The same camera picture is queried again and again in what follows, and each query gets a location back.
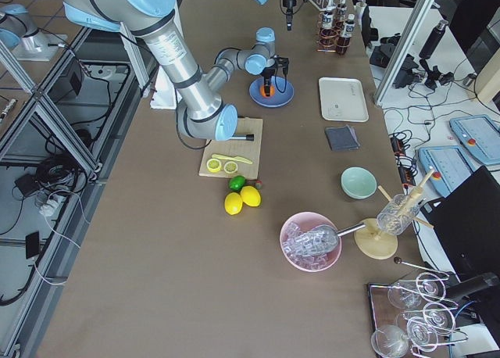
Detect cream rabbit tray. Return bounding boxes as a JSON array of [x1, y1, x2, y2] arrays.
[[318, 77, 369, 123]]

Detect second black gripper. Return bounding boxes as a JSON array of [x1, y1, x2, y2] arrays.
[[280, 0, 298, 23]]

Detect orange power strip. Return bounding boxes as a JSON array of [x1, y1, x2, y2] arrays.
[[390, 136, 416, 188]]

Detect wooden cutting board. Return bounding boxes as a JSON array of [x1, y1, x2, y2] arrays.
[[198, 117, 263, 180]]

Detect blue plate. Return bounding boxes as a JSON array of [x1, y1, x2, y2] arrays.
[[248, 77, 295, 108]]

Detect tea bottle left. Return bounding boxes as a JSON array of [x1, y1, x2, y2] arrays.
[[319, 6, 335, 50]]

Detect yellow lemon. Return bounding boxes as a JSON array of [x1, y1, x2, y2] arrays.
[[224, 192, 243, 216], [240, 185, 262, 207]]

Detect pink ice bowl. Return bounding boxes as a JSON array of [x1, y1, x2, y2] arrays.
[[279, 212, 342, 273]]

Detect yellow lemon lower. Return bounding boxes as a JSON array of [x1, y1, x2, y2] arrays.
[[224, 192, 243, 216]]

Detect copper wire bottle rack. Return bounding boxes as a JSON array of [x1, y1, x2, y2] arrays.
[[316, 5, 338, 52]]

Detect black bar spoon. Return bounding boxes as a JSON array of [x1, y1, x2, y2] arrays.
[[393, 256, 448, 277]]

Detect black thermos bottle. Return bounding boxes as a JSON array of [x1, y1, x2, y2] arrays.
[[419, 20, 448, 60]]

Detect tea bottle front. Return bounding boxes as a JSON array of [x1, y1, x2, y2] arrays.
[[336, 14, 355, 55]]

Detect orange fruit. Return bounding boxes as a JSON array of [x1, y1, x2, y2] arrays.
[[259, 84, 276, 98]]

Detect steel muddler black tip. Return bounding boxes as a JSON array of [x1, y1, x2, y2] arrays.
[[230, 134, 255, 141]]

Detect glass cup on stand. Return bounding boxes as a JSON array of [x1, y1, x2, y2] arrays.
[[377, 194, 420, 236]]

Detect wine glass rack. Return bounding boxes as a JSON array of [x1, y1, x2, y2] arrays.
[[367, 270, 469, 357]]

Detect grey folded cloth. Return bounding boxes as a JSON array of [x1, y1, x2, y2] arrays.
[[325, 125, 360, 151]]

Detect blue teach pendant near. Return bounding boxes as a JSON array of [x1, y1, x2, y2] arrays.
[[417, 145, 476, 197]]

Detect yellow plastic knife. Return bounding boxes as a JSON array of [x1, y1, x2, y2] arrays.
[[211, 153, 253, 165]]

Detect blue teach pendant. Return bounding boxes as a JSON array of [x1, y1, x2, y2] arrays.
[[449, 115, 499, 166], [417, 145, 476, 197]]

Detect lemon half lower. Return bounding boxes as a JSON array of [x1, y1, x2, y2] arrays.
[[205, 158, 223, 174]]

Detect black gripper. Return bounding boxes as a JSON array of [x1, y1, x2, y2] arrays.
[[260, 55, 289, 96]]

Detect tea bottle right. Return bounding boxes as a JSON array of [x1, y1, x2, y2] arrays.
[[335, 0, 347, 28]]

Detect steel ice scoop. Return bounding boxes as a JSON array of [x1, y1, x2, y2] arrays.
[[303, 223, 366, 255]]

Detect green lime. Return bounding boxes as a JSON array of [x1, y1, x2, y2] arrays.
[[228, 175, 246, 192]]

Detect lemon slice upper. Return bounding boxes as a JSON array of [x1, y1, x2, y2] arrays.
[[223, 160, 238, 174]]

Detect tea bottle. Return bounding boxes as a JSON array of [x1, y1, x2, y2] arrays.
[[319, 6, 335, 50], [335, 0, 347, 28], [336, 14, 355, 55]]

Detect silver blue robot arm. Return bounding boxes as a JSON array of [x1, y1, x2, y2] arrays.
[[63, 0, 278, 141]]

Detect green bowl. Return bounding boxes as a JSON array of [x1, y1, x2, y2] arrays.
[[341, 166, 377, 199]]

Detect blue teach pendant far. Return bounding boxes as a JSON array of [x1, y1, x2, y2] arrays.
[[449, 115, 499, 166]]

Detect yellow lemon upper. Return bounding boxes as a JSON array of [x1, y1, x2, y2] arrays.
[[240, 185, 262, 207]]

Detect wooden cup stand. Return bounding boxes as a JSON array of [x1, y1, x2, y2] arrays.
[[354, 168, 434, 260]]

